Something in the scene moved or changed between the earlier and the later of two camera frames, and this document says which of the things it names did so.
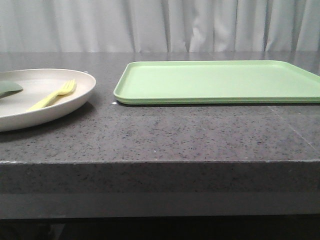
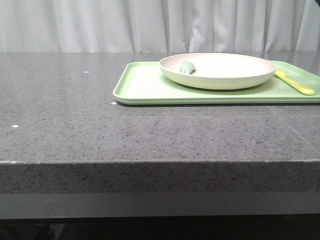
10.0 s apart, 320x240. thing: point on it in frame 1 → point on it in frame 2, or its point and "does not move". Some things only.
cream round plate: [37, 84] → [218, 71]
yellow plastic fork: [69, 87] → [296, 85]
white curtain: [159, 26] does not move
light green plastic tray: [216, 82] does not move
